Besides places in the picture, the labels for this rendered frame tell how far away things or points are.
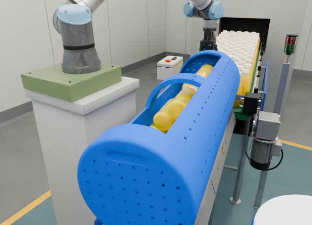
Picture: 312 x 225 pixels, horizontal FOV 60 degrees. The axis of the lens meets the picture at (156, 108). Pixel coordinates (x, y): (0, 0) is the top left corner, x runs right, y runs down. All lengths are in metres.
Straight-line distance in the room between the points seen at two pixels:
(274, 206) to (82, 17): 0.82
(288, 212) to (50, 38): 3.57
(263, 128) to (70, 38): 1.07
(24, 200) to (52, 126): 1.36
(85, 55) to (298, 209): 0.81
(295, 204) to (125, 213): 0.40
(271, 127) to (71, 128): 1.02
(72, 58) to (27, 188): 1.66
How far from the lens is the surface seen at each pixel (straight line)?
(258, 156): 1.66
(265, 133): 1.58
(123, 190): 0.61
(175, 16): 6.06
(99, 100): 0.97
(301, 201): 0.77
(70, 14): 1.02
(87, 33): 1.04
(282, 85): 1.78
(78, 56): 1.04
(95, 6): 1.20
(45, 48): 3.87
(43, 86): 1.04
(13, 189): 2.56
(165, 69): 1.58
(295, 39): 1.71
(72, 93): 0.94
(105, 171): 0.61
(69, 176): 1.20
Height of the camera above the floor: 1.50
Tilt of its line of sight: 24 degrees down
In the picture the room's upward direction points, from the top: straight up
